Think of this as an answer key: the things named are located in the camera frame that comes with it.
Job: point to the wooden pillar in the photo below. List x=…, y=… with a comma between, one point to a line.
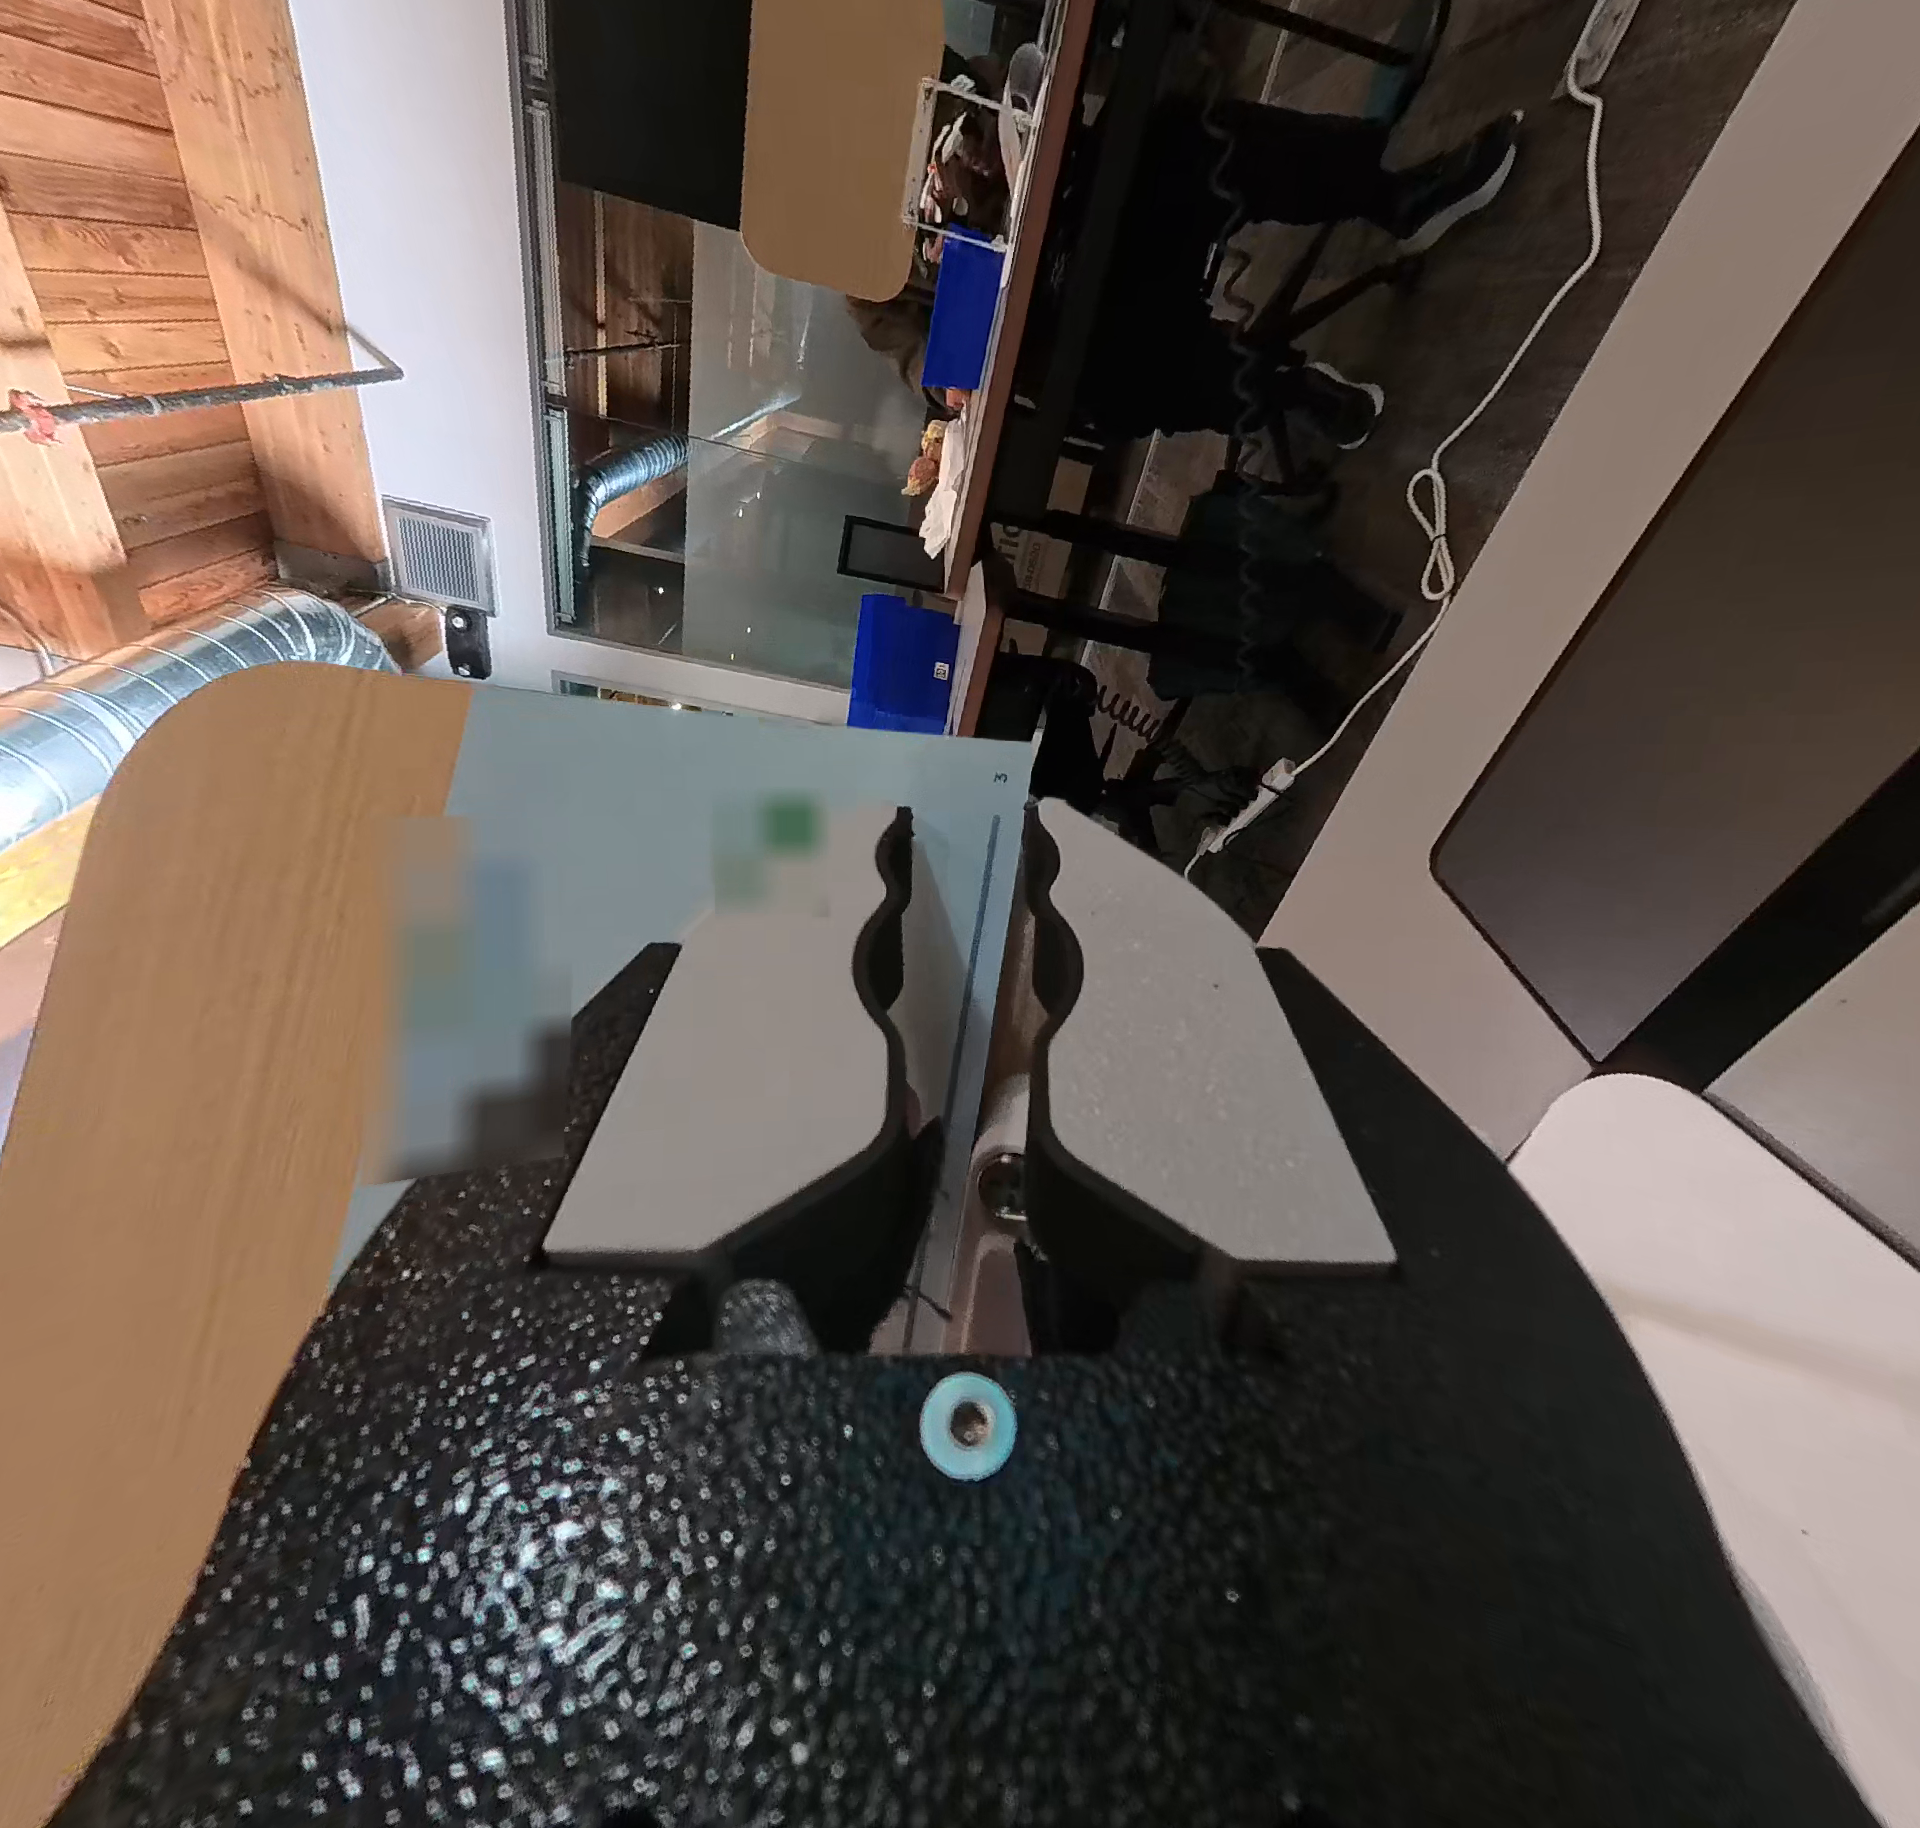
x=238, y=210

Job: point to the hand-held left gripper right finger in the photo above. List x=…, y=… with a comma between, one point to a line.
x=1201, y=1094

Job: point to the large silver duct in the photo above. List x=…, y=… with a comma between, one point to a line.
x=149, y=716

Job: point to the small silver duct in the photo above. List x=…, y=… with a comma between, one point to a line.
x=630, y=468

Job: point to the instruction booklet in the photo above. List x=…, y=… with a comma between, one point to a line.
x=603, y=760

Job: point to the black wall panel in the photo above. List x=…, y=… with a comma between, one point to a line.
x=645, y=57

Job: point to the metal rod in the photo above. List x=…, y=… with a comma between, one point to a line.
x=223, y=394

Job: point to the white air vent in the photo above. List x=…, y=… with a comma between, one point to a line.
x=436, y=554

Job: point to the blue bin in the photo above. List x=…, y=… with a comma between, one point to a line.
x=961, y=314

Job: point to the white crumpled paper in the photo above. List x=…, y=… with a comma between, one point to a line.
x=945, y=521

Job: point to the stack of blue bins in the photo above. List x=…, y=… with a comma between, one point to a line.
x=900, y=665

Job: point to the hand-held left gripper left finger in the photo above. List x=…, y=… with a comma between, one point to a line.
x=753, y=1108

